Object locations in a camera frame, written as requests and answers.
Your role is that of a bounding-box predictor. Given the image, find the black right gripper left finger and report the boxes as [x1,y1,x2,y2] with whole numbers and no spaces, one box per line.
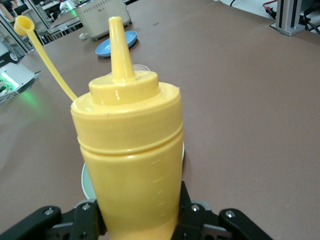
[0,198,107,240]

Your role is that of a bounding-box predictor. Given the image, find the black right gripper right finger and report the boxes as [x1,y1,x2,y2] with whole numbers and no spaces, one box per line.
[172,181,275,240]

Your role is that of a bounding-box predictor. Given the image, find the yellow squeeze bottle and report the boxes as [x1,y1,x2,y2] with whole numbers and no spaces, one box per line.
[14,15,185,240]

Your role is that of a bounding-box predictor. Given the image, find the green plate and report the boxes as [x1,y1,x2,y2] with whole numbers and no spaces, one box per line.
[81,141,186,201]

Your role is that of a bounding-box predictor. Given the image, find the blue plate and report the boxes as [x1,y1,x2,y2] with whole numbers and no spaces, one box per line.
[94,30,139,58]

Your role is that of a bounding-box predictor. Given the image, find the beige toaster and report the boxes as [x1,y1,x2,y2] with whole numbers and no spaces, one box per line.
[74,0,133,41]

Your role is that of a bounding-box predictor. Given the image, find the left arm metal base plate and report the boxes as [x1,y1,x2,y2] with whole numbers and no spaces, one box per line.
[0,62,42,103]

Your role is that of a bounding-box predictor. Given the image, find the small metal mounting bracket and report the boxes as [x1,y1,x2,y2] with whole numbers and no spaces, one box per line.
[269,23,308,37]

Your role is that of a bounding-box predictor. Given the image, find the red clip wires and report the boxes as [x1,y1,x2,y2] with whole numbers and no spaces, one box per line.
[261,0,277,18]

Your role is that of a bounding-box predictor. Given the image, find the aluminum camera post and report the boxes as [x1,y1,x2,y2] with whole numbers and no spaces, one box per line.
[274,0,305,29]

